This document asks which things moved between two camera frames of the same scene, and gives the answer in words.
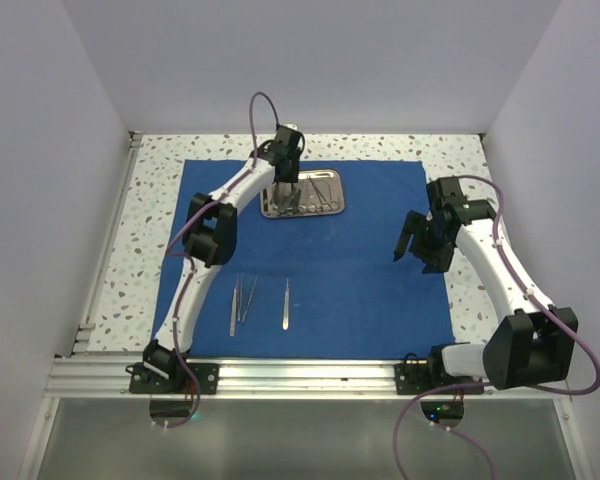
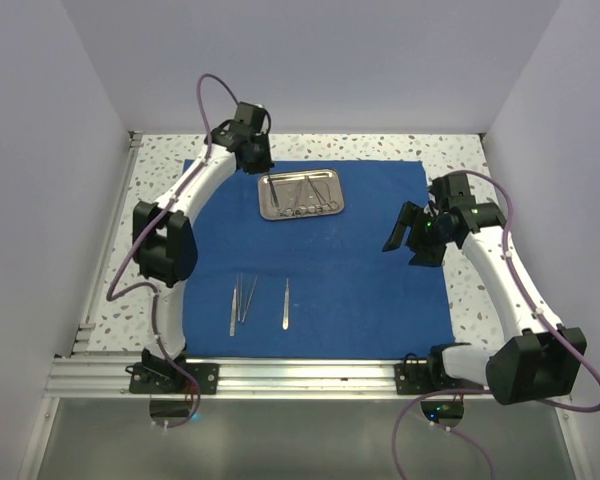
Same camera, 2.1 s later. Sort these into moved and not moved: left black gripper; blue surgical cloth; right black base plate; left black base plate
Moved: left black gripper
Not moved: left black base plate; blue surgical cloth; right black base plate
